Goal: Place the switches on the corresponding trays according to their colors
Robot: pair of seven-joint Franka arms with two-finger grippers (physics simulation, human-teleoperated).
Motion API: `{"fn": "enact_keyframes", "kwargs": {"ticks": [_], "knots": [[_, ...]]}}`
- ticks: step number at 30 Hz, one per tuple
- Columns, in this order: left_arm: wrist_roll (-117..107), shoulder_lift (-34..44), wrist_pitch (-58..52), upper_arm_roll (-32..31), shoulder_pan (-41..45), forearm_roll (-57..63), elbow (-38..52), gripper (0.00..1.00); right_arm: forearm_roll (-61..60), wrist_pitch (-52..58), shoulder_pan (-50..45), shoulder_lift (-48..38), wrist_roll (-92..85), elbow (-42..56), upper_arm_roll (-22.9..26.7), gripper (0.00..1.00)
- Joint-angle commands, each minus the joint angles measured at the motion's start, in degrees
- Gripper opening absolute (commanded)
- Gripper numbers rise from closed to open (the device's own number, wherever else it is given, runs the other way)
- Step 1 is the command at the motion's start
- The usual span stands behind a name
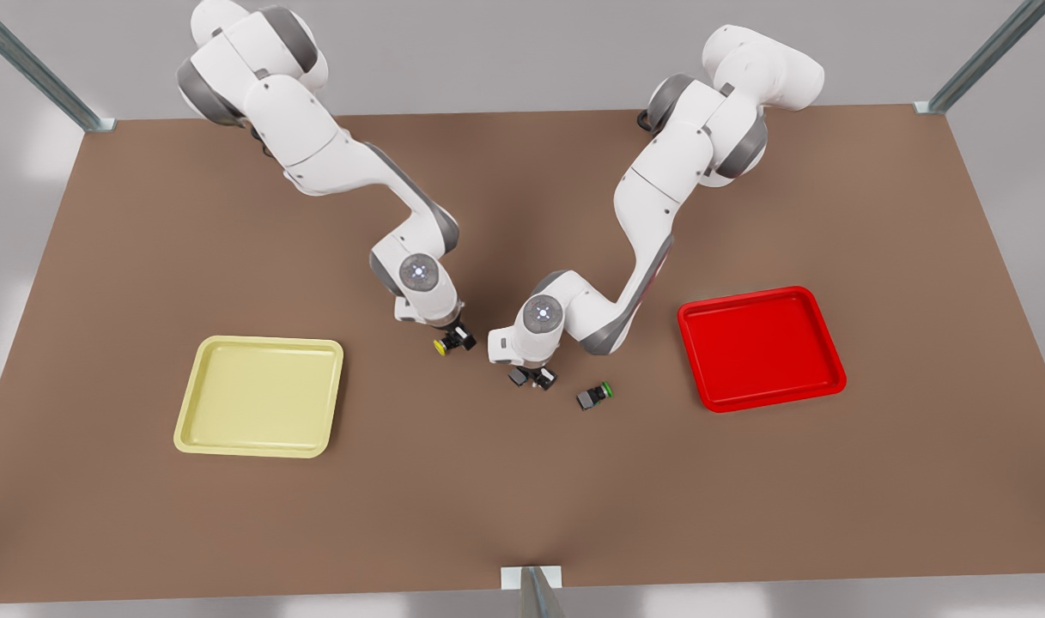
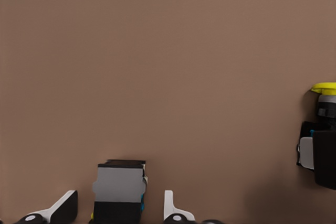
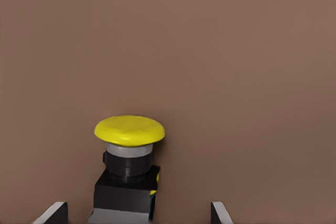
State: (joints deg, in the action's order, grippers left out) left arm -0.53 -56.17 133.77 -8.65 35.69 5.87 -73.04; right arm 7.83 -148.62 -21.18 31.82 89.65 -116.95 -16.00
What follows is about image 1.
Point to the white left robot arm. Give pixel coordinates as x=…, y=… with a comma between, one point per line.
x=659, y=197

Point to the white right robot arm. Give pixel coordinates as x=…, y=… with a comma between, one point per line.
x=316, y=146

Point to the pale yellow tray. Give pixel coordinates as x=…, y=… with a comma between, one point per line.
x=260, y=396

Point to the red tray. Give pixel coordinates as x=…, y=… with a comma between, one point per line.
x=761, y=348

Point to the yellow push-button switch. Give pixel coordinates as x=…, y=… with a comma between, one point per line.
x=458, y=341

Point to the green push-button switch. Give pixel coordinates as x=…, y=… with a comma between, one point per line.
x=592, y=396

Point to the silver frame post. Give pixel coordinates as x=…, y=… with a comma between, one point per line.
x=41, y=70
x=986, y=56
x=535, y=594

